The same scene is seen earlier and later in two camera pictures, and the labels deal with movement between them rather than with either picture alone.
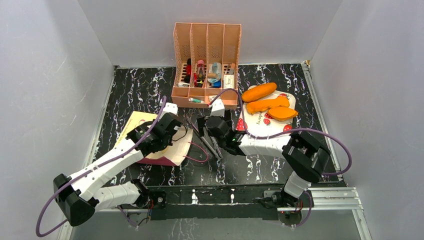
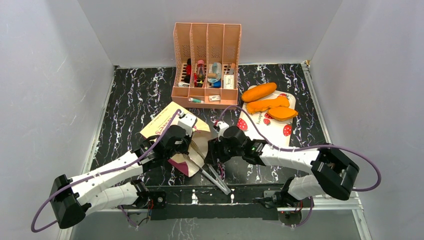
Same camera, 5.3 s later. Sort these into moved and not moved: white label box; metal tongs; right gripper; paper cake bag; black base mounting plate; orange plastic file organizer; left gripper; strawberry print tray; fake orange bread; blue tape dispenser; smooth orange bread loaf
Moved: right gripper; left gripper; metal tongs; paper cake bag
Not moved: fake orange bread; blue tape dispenser; black base mounting plate; white label box; orange plastic file organizer; smooth orange bread loaf; strawberry print tray
